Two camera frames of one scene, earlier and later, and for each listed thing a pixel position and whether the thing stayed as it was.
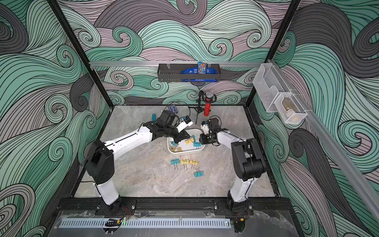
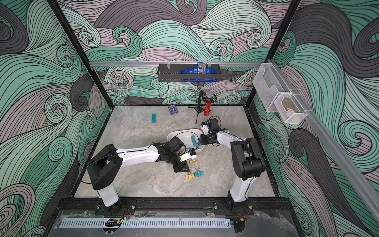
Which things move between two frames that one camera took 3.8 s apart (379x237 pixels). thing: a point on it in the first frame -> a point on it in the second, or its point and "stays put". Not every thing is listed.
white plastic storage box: x=188 y=145 stays put
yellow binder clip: x=189 y=140 -> x=190 y=176
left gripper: x=182 y=135 -> x=179 y=169
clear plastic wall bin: x=269 y=82 stays put
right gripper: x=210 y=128 stays put
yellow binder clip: x=193 y=162 stays put
